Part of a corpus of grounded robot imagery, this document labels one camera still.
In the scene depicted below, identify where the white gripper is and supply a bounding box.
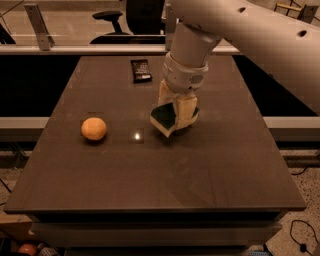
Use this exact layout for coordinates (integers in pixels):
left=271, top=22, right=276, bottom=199
left=158, top=52, right=208, bottom=130

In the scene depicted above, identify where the green and yellow sponge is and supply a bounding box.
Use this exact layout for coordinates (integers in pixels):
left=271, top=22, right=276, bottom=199
left=150, top=103, right=199, bottom=137

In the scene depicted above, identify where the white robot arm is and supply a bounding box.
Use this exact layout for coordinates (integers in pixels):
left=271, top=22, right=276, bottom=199
left=151, top=0, right=320, bottom=134

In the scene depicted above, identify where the black rxbar chocolate packet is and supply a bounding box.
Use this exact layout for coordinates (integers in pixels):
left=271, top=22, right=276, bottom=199
left=130, top=59, right=152, bottom=83

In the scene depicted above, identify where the orange fruit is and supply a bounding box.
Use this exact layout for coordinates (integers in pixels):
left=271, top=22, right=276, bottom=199
left=81, top=117, right=107, bottom=141

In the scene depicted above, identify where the black office chair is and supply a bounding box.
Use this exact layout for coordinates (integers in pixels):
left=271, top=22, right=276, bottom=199
left=91, top=0, right=166, bottom=44

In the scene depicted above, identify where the wooden stool in background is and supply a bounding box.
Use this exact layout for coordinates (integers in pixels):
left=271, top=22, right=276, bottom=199
left=274, top=0, right=305, bottom=13

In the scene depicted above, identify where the orange object under table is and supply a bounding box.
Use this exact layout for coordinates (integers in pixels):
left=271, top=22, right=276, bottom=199
left=18, top=243, right=38, bottom=256

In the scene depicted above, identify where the middle metal railing bracket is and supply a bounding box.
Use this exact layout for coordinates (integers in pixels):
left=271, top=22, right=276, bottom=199
left=165, top=3, right=177, bottom=51

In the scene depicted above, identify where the metal railing bracket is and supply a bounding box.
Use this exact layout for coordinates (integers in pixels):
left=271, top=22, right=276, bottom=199
left=298, top=5, right=318, bottom=24
left=165, top=3, right=177, bottom=51
left=24, top=3, right=55, bottom=51

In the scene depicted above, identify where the left metal railing bracket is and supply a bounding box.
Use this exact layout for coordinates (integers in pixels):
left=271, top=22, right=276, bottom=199
left=24, top=3, right=55, bottom=51

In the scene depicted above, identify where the right metal railing bracket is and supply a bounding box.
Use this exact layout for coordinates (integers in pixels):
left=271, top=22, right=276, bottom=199
left=298, top=5, right=318, bottom=24

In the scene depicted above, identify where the black cable on floor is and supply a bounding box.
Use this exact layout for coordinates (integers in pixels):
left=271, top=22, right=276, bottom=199
left=289, top=219, right=320, bottom=256

